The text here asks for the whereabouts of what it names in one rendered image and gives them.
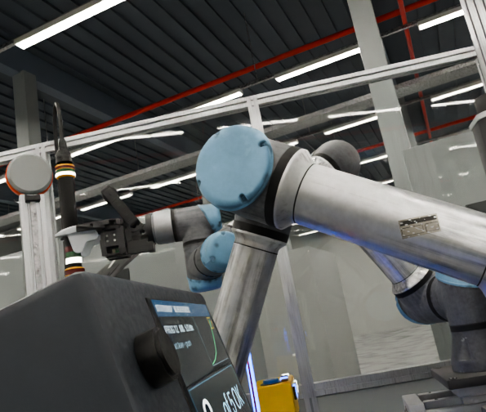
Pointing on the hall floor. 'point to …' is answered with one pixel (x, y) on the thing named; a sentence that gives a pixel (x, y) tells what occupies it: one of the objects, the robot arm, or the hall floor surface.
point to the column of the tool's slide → (32, 244)
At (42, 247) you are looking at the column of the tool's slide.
